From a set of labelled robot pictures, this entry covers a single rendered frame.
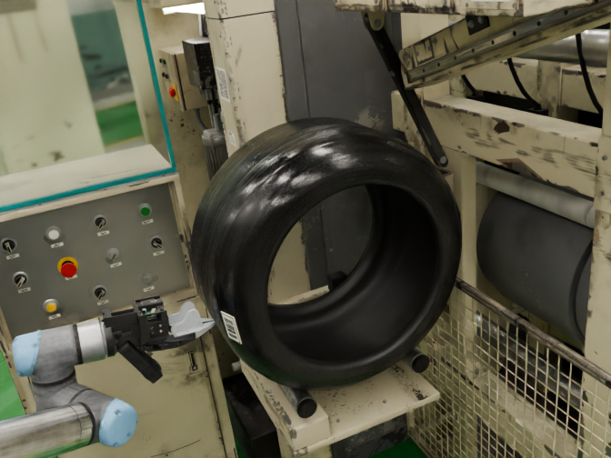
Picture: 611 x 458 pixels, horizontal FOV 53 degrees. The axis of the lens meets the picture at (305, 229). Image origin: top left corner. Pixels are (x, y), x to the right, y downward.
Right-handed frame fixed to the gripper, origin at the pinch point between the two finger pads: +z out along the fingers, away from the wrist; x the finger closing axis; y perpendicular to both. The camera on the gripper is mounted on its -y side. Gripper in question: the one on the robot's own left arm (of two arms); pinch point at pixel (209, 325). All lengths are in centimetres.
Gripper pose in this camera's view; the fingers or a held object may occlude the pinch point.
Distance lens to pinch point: 125.6
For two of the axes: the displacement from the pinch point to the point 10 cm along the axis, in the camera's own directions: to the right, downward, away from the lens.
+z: 9.2, -1.5, 3.7
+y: -0.1, -9.3, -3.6
